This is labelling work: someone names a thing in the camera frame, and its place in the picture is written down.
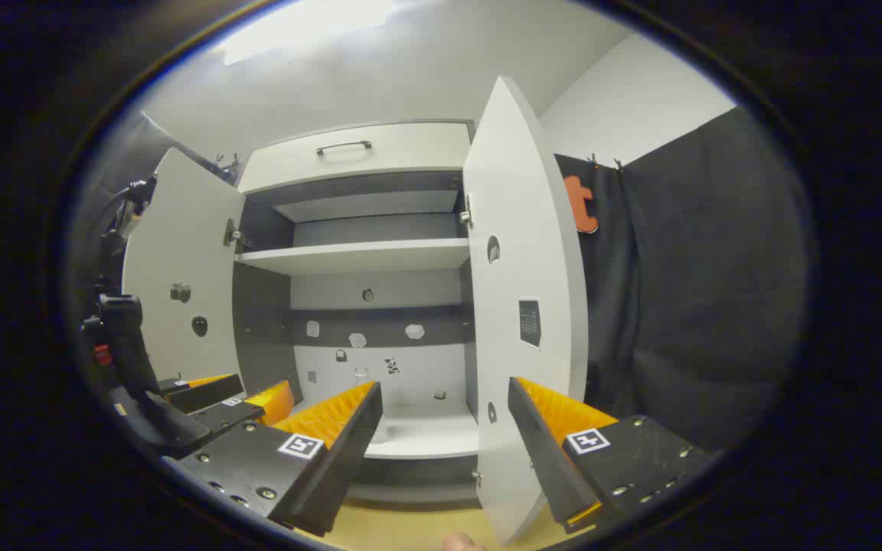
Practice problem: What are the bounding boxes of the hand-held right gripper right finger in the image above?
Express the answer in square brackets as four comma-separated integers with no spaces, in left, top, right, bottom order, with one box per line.
[508,377,711,535]

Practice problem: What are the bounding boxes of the white cabinet door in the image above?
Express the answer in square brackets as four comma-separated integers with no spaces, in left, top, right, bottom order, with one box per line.
[121,148,247,391]
[462,75,590,544]

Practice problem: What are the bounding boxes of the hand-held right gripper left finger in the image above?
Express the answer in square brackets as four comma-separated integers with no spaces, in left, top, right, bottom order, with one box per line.
[162,380,383,538]

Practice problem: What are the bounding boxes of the white cabinet drawer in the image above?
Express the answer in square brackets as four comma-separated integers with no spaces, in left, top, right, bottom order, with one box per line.
[238,120,475,194]

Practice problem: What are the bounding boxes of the white grey cabinet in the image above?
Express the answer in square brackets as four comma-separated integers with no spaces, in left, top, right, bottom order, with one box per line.
[230,119,480,506]

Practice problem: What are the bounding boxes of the white cabinet shelf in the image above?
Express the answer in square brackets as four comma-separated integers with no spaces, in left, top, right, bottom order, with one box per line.
[236,237,472,276]

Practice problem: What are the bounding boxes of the black drawer handle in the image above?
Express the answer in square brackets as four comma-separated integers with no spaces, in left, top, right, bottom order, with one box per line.
[315,140,374,157]

